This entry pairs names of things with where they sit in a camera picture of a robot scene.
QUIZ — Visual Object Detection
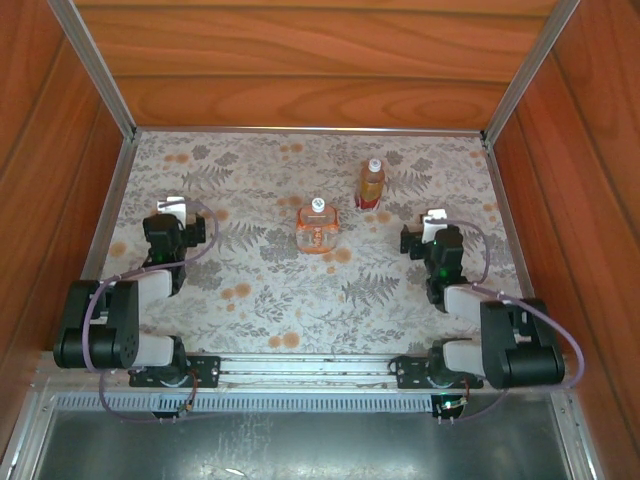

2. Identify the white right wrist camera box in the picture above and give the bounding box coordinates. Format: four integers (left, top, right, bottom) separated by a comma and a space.
420, 209, 448, 245

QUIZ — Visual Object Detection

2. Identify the floral table cloth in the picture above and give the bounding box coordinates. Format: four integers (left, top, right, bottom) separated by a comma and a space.
58, 130, 552, 354

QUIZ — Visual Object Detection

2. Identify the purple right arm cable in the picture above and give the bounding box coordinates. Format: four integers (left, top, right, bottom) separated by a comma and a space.
437, 218, 585, 426

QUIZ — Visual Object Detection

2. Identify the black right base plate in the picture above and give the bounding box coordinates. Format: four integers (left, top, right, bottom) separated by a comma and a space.
394, 355, 485, 390

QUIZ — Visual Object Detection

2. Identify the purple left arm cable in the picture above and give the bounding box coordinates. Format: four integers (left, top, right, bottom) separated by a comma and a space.
82, 199, 220, 425

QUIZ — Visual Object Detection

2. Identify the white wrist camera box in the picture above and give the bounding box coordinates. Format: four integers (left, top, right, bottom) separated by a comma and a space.
420, 209, 448, 245
157, 196, 189, 226

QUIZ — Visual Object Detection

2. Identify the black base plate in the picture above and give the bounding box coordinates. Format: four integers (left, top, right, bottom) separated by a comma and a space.
394, 355, 485, 390
128, 353, 222, 389

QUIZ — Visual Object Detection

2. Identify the aluminium table edge rail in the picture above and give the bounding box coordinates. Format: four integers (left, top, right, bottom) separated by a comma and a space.
134, 125, 486, 137

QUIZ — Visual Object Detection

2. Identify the aluminium lower frame bar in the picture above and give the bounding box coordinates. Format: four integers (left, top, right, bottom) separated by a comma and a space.
549, 392, 609, 480
0, 389, 56, 480

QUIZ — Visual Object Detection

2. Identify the small circuit board green light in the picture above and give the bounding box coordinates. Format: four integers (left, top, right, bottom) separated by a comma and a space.
433, 394, 470, 420

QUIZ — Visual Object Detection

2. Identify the aluminium mounting rail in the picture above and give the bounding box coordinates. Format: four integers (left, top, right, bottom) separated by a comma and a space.
32, 351, 572, 396

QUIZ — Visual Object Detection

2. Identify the aluminium table side rail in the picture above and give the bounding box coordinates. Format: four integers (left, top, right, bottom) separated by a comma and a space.
482, 142, 551, 354

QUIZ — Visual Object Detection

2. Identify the slim bottle red label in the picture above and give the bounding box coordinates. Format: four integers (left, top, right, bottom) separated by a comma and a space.
354, 158, 389, 210

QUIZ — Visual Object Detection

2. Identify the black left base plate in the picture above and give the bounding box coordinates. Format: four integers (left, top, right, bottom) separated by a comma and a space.
128, 353, 222, 389

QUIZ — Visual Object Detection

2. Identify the wide square orange bottle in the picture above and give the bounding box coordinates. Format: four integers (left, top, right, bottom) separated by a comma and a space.
295, 198, 342, 256

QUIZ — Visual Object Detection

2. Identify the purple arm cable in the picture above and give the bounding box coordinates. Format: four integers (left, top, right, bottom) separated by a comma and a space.
437, 218, 585, 426
82, 199, 220, 425

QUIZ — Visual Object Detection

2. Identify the slanted aluminium frame post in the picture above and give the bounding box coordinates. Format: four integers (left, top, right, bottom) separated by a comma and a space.
47, 0, 139, 144
482, 0, 584, 144

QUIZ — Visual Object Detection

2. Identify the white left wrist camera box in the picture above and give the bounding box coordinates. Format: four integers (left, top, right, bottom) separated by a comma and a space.
157, 196, 189, 226

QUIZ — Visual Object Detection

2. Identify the grey metal sheet panel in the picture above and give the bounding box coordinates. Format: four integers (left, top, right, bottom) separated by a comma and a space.
29, 409, 576, 480

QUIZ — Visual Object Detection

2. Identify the grey slotted cable duct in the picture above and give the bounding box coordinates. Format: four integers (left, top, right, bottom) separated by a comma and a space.
49, 392, 436, 414

